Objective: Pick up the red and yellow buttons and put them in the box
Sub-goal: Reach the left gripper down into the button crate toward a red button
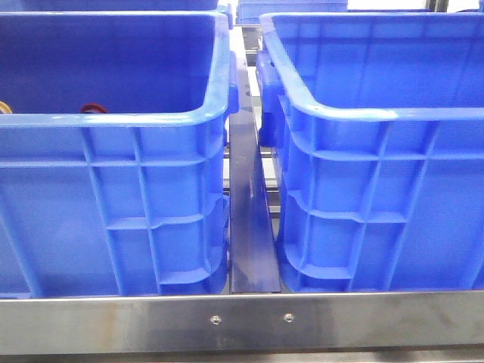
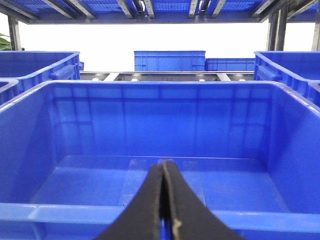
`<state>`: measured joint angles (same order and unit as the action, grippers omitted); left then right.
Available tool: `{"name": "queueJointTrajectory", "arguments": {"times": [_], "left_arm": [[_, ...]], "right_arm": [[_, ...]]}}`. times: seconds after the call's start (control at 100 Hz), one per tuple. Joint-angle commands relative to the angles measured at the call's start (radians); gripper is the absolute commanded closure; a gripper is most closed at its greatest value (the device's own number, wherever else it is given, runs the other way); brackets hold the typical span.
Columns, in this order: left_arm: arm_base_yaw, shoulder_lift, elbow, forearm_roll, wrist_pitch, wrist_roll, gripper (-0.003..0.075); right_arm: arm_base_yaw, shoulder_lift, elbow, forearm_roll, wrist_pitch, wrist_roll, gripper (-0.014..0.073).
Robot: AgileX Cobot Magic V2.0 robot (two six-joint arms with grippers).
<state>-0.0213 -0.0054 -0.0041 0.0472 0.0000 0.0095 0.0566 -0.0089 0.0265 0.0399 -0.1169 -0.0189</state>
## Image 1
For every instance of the red push button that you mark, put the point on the red push button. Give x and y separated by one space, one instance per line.
93 108

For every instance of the yellow push button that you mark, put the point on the yellow push button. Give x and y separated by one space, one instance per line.
5 108

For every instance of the blue plastic crate left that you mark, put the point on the blue plastic crate left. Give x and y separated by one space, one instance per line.
124 203

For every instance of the blue plastic crate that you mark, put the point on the blue plastic crate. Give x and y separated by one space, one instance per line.
378 122
124 203

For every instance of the blue plastic crate right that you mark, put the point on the blue plastic crate right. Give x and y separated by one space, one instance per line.
378 122

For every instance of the blue crate far centre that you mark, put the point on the blue crate far centre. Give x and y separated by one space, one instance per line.
248 12

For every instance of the blue crate far left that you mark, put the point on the blue crate far left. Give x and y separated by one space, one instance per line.
116 5

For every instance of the steel front shelf rail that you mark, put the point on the steel front shelf rail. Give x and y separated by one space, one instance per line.
248 322

